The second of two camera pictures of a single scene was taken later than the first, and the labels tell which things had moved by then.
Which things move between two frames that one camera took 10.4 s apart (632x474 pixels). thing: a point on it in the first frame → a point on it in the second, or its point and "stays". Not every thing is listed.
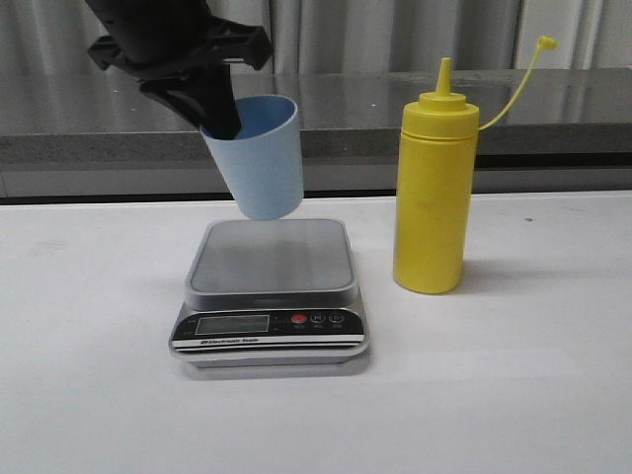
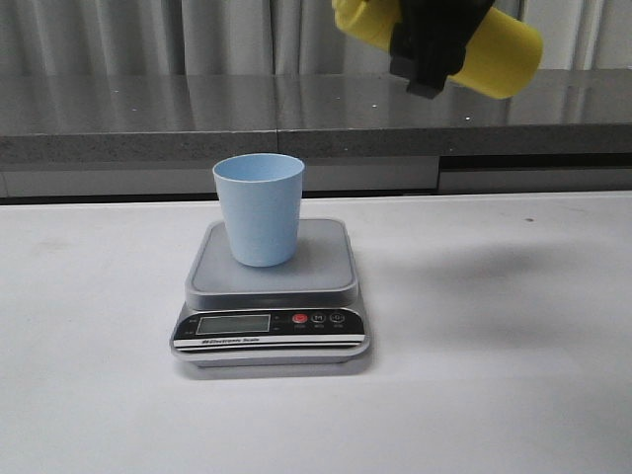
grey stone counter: (97, 134) stays
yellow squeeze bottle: (435, 172) → (504, 57)
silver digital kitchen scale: (271, 293) stays
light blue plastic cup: (264, 161) → (263, 196)
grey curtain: (52, 37) stays
